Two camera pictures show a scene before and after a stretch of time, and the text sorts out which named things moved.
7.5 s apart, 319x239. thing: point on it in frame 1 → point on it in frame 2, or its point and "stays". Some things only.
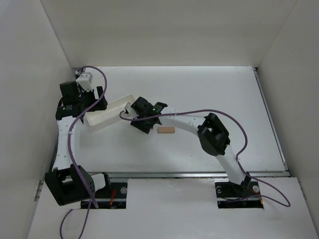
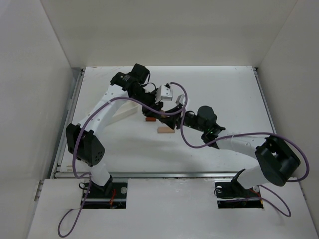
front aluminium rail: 141,175 stays
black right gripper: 139,115 → 178,119
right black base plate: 225,189 stays
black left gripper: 100,97 → 151,106
